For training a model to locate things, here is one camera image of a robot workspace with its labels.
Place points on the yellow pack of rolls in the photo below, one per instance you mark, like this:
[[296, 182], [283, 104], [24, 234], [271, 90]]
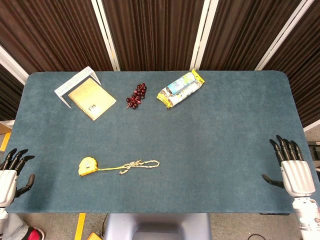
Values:
[[183, 96]]

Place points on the blue table mat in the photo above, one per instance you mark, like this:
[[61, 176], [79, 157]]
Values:
[[187, 140]]

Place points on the black table control panel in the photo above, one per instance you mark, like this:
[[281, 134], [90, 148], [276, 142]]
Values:
[[275, 213]]

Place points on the brown ribbed partition panel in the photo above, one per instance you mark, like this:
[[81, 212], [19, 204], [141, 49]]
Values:
[[7, 95], [245, 32], [155, 35], [305, 70], [55, 35]]

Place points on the tan spiral notebook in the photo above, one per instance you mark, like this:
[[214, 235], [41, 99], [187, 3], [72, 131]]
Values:
[[92, 98]]

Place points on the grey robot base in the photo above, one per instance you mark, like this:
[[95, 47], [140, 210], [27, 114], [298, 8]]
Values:
[[157, 226]]

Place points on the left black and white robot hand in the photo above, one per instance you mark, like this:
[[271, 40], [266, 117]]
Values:
[[7, 185]]

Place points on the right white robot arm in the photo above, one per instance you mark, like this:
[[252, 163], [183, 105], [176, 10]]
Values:
[[308, 217]]

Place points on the white mesh desk shelf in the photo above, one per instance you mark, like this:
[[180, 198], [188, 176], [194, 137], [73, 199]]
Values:
[[75, 80]]

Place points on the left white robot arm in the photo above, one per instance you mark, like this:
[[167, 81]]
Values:
[[2, 215]]

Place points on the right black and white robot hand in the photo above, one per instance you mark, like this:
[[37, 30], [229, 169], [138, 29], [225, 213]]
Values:
[[297, 177]]

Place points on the cardboard box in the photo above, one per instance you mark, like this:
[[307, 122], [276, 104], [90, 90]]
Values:
[[4, 128]]

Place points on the orange floor object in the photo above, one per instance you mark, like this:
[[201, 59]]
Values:
[[94, 236]]

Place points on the black equipment box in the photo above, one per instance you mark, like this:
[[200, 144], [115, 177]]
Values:
[[314, 155]]

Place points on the yellow tape measure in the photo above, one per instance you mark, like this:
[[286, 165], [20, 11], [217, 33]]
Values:
[[87, 166]]

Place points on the light blue printed can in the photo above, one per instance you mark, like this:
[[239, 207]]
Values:
[[178, 83]]

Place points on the yellow floor tape strip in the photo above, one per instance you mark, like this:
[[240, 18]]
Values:
[[80, 226], [5, 141]]

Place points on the red and black shoe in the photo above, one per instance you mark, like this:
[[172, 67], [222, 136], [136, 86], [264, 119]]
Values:
[[35, 234]]

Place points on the dark red grape bunch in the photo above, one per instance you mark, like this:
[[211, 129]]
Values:
[[137, 96]]

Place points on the white partition post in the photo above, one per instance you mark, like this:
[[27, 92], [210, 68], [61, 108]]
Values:
[[106, 37], [10, 65], [203, 37], [282, 37]]

